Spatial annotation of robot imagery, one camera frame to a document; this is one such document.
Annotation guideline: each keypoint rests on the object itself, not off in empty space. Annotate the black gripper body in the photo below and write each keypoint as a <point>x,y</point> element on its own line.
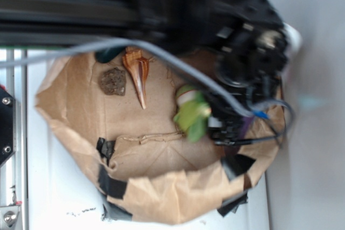
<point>225,126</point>

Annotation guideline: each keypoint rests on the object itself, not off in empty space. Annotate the green plush frog toy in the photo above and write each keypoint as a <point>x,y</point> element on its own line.
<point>193,112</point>

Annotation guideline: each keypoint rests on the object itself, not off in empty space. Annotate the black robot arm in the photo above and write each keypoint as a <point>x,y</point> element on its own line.
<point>232,50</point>

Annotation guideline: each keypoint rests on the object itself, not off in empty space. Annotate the orange spiral seashell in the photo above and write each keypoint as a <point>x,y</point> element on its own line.
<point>138,67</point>

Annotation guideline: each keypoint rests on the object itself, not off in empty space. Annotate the brown paper bag bin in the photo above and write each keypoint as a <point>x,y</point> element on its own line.
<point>136,157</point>

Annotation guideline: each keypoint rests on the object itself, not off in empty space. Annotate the brown rough rock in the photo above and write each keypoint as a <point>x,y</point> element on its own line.
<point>113,82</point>

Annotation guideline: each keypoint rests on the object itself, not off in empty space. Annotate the dark green oval case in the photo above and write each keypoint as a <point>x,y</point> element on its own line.
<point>107,55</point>

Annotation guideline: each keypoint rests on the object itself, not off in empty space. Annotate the aluminium frame rail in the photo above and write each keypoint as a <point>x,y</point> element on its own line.
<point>14,200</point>

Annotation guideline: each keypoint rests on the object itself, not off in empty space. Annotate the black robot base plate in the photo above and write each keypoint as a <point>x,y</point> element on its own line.
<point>8,125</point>

